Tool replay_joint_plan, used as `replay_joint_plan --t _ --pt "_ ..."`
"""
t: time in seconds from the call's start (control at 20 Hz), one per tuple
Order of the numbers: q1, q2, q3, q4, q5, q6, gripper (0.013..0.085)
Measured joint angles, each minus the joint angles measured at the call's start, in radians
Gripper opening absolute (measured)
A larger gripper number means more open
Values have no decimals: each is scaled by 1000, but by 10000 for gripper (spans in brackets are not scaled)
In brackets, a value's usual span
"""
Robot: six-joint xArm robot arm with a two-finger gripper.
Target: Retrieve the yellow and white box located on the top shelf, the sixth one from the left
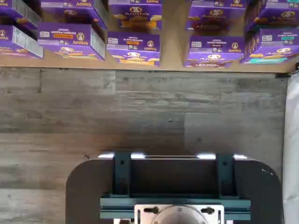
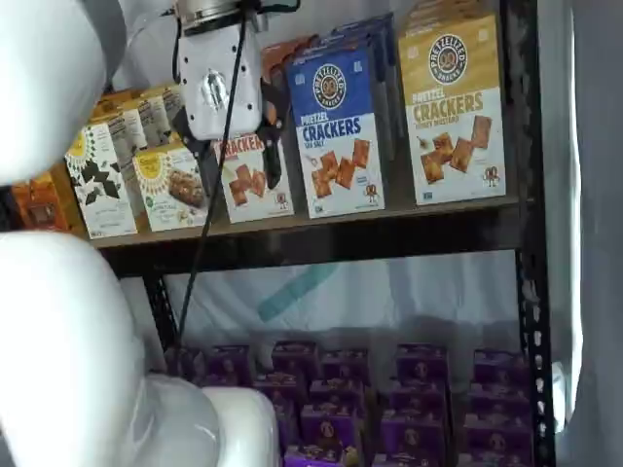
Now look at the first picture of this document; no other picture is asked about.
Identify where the purple Annie's snack box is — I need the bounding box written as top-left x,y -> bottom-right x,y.
108,0 -> 163,31
0,0 -> 43,31
0,25 -> 44,59
37,22 -> 106,61
41,0 -> 108,30
107,31 -> 161,68

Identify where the purple Annie's chocolate grahams box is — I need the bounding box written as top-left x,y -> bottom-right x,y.
184,35 -> 245,68
186,0 -> 250,32

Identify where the purple Annie's box teal band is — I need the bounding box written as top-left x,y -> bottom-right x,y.
240,28 -> 299,65
244,0 -> 299,33

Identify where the black rounded platform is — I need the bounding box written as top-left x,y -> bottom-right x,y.
66,153 -> 281,224

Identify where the silver mounting plate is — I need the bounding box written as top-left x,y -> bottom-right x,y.
134,204 -> 225,224

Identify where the white side sheet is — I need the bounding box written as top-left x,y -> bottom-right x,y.
285,77 -> 299,224

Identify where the teal metal frame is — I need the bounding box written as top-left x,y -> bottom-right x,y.
100,153 -> 252,224

